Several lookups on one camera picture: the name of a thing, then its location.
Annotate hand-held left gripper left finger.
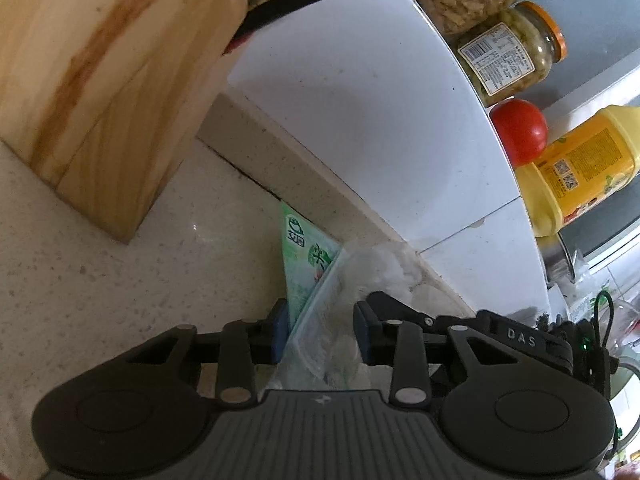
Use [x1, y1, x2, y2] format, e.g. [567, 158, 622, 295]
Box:
[125, 300, 290, 406]

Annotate metal pot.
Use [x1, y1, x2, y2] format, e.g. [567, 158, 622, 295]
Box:
[537, 229, 577, 286]

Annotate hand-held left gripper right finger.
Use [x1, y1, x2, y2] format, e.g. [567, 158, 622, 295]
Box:
[354, 302, 521, 408]

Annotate wooden knife block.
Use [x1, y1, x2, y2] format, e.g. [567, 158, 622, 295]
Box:
[0, 0, 249, 245]

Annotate red tomato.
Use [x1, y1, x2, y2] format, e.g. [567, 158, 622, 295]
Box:
[488, 98, 550, 167]

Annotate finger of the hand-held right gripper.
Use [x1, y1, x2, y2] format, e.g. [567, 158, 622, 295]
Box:
[366, 289, 481, 344]

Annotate orange-lidded pickle jar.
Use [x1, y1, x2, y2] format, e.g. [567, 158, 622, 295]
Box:
[457, 1, 569, 109]

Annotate yellow detergent bottle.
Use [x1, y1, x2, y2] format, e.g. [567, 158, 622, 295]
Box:
[514, 104, 640, 239]

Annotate clear plastic bag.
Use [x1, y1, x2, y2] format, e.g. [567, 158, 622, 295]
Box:
[272, 241, 426, 392]

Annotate black scissors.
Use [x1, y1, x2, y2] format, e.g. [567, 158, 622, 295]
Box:
[234, 0, 501, 49]

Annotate black cable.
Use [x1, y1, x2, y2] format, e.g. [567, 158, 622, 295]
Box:
[592, 289, 616, 357]

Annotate green plastic packet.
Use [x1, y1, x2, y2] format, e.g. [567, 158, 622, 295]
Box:
[279, 201, 344, 334]

